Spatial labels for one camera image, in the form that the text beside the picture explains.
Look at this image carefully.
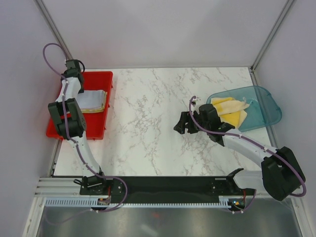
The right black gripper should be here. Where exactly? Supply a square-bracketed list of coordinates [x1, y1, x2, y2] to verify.
[173, 111, 210, 134]

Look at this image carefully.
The light blue white towel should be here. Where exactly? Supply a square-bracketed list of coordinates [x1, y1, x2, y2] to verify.
[77, 89, 106, 110]

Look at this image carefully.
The yellow patterned towel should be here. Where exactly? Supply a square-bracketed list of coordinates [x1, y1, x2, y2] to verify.
[81, 91, 108, 114]

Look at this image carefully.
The cream towel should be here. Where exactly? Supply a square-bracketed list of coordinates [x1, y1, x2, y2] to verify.
[210, 97, 250, 128]

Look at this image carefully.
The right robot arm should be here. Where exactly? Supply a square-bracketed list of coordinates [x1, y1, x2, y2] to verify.
[173, 104, 307, 201]

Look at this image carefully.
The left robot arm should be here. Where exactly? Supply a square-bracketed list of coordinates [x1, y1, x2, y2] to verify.
[48, 59, 108, 195]

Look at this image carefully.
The blue transparent plastic tub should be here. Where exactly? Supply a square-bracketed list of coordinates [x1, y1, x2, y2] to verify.
[207, 86, 282, 132]

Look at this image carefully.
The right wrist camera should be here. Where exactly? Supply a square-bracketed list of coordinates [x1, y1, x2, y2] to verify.
[191, 96, 201, 103]

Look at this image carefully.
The left aluminium frame post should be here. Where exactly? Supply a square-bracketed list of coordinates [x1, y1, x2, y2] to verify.
[34, 0, 73, 59]

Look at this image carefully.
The aluminium frame post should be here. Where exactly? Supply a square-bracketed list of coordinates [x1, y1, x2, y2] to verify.
[34, 0, 73, 59]
[249, 0, 296, 73]

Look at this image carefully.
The aluminium front rail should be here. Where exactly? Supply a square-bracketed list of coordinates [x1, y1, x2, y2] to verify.
[34, 177, 84, 197]

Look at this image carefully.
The white cable duct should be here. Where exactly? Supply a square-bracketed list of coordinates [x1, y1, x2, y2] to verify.
[44, 197, 231, 208]

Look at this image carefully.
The right aluminium frame post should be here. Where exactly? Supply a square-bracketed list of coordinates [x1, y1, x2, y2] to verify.
[249, 0, 296, 73]

